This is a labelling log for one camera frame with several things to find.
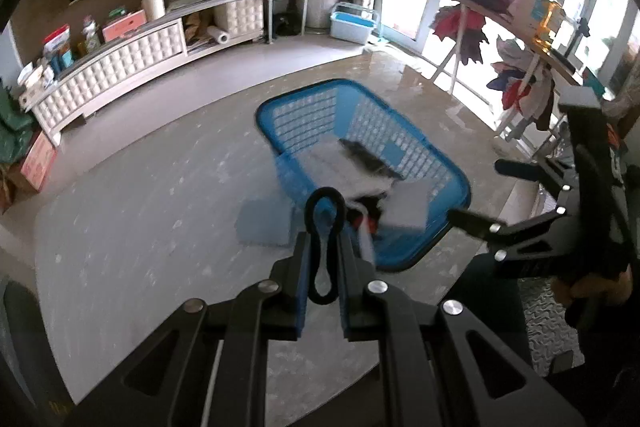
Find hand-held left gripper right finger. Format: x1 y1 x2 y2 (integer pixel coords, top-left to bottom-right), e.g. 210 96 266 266
340 234 586 427

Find green bag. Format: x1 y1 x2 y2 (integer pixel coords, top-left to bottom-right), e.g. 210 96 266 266
0 79 36 162

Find clothes drying rack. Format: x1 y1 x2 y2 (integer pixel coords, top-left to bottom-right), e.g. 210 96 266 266
402 0 588 85

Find red and black soft item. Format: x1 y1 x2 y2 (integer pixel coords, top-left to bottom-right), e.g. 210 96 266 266
349 194 387 235

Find white folded cloth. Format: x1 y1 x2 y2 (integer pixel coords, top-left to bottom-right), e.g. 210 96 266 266
302 146 363 194

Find grey foam block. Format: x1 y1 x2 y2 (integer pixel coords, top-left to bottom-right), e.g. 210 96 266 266
237 199 297 248

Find blue plastic laundry basket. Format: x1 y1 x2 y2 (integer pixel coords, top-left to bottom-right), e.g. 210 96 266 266
255 78 472 273

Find blue and white plastic tub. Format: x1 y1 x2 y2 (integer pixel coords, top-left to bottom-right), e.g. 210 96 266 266
329 2 377 44

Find pink box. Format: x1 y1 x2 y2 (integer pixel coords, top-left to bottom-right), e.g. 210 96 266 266
102 10 147 42

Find hanging red and dark clothes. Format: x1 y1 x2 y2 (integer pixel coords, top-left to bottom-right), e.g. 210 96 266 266
432 4 488 65

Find red packet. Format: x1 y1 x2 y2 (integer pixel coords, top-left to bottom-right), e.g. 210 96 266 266
42 24 73 58

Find white drying rack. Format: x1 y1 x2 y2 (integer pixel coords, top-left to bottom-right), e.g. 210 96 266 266
430 4 571 148

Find white tufted cabinet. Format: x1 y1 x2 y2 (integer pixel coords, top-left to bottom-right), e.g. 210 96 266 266
27 0 266 145

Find black bag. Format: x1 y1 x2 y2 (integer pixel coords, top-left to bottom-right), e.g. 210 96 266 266
275 13 303 38

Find hanging mixed clothes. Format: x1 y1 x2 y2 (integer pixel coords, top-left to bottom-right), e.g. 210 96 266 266
487 34 553 132

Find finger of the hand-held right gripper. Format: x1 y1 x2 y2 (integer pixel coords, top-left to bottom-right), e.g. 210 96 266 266
495 157 576 202
447 204 583 279

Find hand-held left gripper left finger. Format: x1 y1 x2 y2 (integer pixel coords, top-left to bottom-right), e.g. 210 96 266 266
65 232 308 427

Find person's right hand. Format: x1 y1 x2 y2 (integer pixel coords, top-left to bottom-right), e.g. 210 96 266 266
552 274 632 308

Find dark grey plush toy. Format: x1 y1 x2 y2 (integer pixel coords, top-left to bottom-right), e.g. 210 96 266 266
339 138 403 181

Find large white roll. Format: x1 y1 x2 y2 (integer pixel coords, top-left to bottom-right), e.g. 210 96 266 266
141 0 166 22

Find black loop strap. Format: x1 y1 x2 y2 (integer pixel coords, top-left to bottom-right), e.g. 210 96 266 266
306 187 347 306

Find red carton box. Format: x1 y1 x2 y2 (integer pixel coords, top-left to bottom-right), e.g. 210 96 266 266
20 131 58 192

